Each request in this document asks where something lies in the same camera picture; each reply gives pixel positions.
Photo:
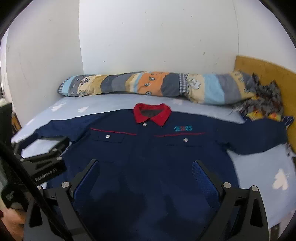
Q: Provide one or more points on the navy jacket with red collar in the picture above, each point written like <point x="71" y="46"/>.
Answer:
<point x="150" y="160"/>

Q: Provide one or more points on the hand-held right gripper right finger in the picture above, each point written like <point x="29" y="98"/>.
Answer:
<point x="205" y="184"/>

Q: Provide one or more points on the grey patterned cloth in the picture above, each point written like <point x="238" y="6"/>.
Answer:
<point x="266" y="92"/>

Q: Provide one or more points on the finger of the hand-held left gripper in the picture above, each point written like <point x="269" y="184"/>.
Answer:
<point x="49" y="150"/>

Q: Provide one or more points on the rolled striped patterned quilt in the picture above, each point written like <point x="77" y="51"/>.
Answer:
<point x="148" y="84"/>

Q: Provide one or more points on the dark blue patterned pillow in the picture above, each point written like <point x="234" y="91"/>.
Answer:
<point x="268" y="117"/>

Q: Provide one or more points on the light blue cloud-print bed sheet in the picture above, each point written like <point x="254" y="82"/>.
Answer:
<point x="254" y="171"/>

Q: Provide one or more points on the wooden headboard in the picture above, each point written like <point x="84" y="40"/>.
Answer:
<point x="268" y="69"/>

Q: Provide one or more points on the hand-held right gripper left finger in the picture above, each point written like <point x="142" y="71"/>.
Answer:
<point x="85" y="182"/>

